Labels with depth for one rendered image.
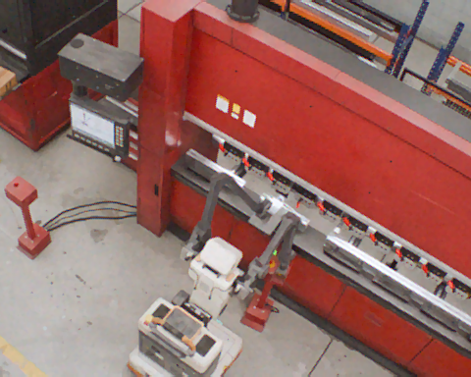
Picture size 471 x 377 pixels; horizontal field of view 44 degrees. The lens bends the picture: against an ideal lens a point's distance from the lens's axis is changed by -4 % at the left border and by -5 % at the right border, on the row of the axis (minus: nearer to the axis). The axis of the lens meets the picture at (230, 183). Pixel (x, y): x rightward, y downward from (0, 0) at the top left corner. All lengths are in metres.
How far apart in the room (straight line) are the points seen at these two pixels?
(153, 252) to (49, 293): 0.94
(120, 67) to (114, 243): 1.95
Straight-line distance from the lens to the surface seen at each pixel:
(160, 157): 4.42
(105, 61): 3.80
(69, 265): 5.15
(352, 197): 3.89
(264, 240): 4.51
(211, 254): 3.64
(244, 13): 3.59
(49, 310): 4.97
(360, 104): 3.38
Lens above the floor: 4.44
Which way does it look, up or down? 52 degrees down
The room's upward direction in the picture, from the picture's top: 12 degrees clockwise
